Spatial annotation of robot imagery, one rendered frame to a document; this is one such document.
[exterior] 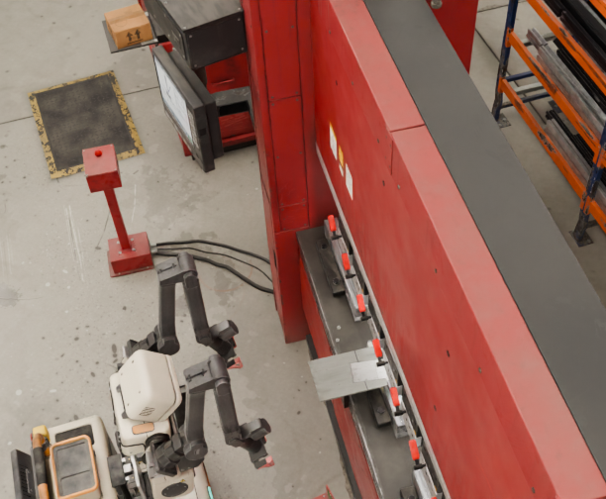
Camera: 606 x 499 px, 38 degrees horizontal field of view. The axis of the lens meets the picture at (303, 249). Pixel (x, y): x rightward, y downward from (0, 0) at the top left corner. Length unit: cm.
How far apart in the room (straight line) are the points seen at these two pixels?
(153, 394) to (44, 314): 216
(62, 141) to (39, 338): 152
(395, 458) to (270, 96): 143
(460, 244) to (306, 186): 179
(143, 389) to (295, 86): 127
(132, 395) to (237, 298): 194
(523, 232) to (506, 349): 33
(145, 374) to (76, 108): 341
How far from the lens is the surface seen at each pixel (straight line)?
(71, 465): 346
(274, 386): 454
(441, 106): 241
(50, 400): 473
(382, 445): 338
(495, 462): 217
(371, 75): 250
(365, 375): 338
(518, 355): 191
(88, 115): 608
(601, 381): 192
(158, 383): 300
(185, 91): 360
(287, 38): 327
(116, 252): 505
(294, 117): 351
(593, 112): 483
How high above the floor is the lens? 388
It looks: 50 degrees down
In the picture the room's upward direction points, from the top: 4 degrees counter-clockwise
